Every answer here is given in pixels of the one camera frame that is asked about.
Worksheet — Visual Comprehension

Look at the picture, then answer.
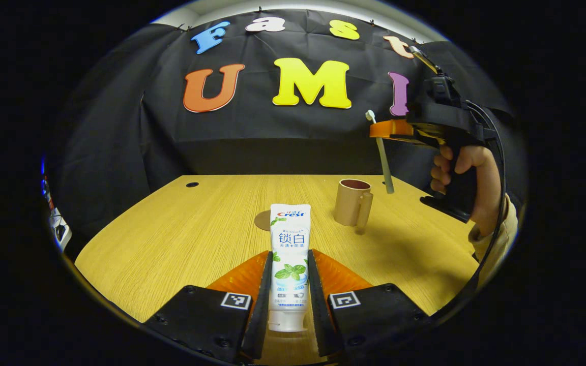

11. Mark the black backdrop cloth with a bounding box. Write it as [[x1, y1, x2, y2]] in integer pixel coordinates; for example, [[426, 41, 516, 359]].
[[49, 9, 525, 255]]

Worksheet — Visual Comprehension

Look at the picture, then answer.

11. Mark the white toothbrush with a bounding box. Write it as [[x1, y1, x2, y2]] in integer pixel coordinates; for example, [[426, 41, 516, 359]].
[[365, 110, 395, 195]]

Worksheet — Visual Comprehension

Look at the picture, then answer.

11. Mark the beige cup with handle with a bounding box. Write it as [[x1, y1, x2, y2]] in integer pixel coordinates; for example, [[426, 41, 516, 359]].
[[334, 178, 374, 234]]

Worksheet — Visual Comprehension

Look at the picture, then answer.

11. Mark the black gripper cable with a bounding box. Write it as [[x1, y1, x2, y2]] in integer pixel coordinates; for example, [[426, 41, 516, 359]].
[[463, 100, 508, 306]]

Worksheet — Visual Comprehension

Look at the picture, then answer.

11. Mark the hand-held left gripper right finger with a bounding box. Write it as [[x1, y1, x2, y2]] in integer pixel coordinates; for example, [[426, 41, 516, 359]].
[[307, 249, 431, 357]]

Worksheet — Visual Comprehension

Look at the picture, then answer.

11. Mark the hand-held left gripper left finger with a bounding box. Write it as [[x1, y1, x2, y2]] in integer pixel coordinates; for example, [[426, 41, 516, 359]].
[[143, 250, 273, 364]]

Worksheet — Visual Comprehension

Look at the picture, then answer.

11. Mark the white power strip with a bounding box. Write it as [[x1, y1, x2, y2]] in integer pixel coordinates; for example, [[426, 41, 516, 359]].
[[49, 206, 73, 253]]

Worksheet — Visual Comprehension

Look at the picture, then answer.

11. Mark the white toothpaste tube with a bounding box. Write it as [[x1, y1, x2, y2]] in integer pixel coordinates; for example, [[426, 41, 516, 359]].
[[268, 203, 312, 333]]

